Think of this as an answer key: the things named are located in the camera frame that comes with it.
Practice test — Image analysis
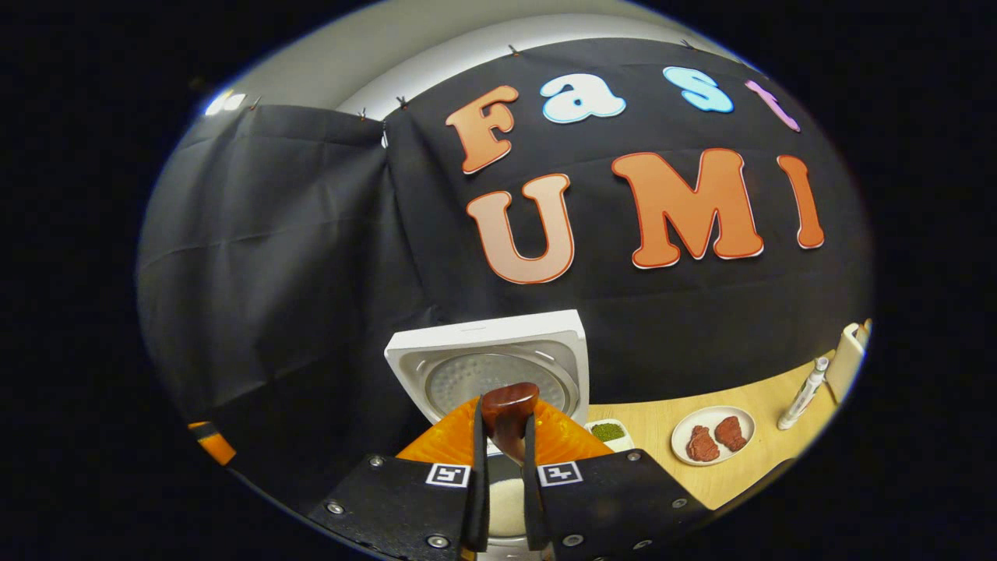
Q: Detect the white divided bean tray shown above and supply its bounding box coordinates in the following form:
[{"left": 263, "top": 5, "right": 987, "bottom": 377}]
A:
[{"left": 584, "top": 418, "right": 636, "bottom": 454}]

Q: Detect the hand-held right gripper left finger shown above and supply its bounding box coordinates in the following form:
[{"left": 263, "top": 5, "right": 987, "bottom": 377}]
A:
[{"left": 308, "top": 396, "right": 490, "bottom": 561}]

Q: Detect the white toaster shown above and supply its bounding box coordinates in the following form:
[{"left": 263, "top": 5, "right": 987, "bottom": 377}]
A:
[{"left": 824, "top": 318, "right": 873, "bottom": 406}]

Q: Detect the white drink bottle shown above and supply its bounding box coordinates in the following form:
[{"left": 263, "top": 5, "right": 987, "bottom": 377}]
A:
[{"left": 777, "top": 357, "right": 830, "bottom": 431}]

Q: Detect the red meat piece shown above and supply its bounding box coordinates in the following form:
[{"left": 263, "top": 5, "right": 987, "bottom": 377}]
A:
[
  {"left": 714, "top": 415, "right": 749, "bottom": 453},
  {"left": 686, "top": 425, "right": 721, "bottom": 463}
]

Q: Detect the white round plate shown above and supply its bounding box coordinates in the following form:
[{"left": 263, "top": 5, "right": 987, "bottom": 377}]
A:
[{"left": 671, "top": 405, "right": 756, "bottom": 468}]

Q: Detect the white rice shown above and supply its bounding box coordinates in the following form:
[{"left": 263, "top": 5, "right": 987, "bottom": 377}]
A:
[{"left": 488, "top": 478, "right": 527, "bottom": 538}]

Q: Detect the brown wooden spoon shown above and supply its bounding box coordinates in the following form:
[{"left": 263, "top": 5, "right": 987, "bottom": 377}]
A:
[{"left": 481, "top": 382, "right": 541, "bottom": 467}]

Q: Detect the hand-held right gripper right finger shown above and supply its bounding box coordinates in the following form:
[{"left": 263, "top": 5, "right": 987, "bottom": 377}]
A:
[{"left": 522, "top": 401, "right": 713, "bottom": 561}]

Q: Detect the white rice cooker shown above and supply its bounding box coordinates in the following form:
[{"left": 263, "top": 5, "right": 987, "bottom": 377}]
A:
[{"left": 384, "top": 309, "right": 590, "bottom": 561}]

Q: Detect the black backdrop cloth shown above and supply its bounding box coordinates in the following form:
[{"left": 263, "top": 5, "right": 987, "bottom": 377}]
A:
[{"left": 136, "top": 37, "right": 873, "bottom": 499}]

